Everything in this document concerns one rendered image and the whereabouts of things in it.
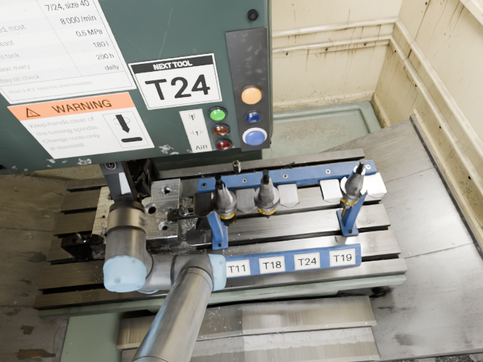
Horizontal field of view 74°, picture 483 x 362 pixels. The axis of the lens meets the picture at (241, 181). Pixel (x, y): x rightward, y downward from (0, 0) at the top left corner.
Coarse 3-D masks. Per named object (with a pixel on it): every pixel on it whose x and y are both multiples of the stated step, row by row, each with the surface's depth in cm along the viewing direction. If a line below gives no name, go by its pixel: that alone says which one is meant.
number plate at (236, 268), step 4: (244, 260) 101; (248, 260) 101; (228, 264) 101; (232, 264) 101; (236, 264) 101; (240, 264) 101; (244, 264) 101; (248, 264) 101; (228, 268) 101; (232, 268) 101; (236, 268) 101; (240, 268) 101; (244, 268) 101; (248, 268) 101; (228, 272) 102; (232, 272) 102; (236, 272) 102; (240, 272) 102; (244, 272) 102; (248, 272) 102; (228, 276) 102; (232, 276) 102
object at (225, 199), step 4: (224, 184) 77; (216, 188) 76; (224, 188) 76; (216, 192) 77; (220, 192) 77; (224, 192) 77; (228, 192) 79; (216, 196) 79; (220, 196) 78; (224, 196) 78; (228, 196) 79; (216, 200) 80; (220, 200) 79; (224, 200) 79; (228, 200) 80; (216, 204) 81; (220, 204) 80; (224, 204) 80; (228, 204) 81
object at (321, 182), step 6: (318, 180) 84; (324, 180) 84; (330, 180) 84; (336, 180) 84; (324, 186) 83; (330, 186) 83; (336, 186) 83; (324, 192) 82; (330, 192) 82; (336, 192) 82; (342, 192) 82; (324, 198) 81; (330, 198) 81; (336, 198) 81; (342, 198) 81
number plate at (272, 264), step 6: (264, 258) 101; (270, 258) 100; (276, 258) 100; (282, 258) 100; (264, 264) 101; (270, 264) 101; (276, 264) 101; (282, 264) 101; (264, 270) 102; (270, 270) 102; (276, 270) 102; (282, 270) 102
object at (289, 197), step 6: (276, 186) 85; (282, 186) 84; (288, 186) 84; (294, 186) 84; (282, 192) 83; (288, 192) 83; (294, 192) 83; (282, 198) 82; (288, 198) 82; (294, 198) 82; (282, 204) 81; (288, 204) 81; (294, 204) 81
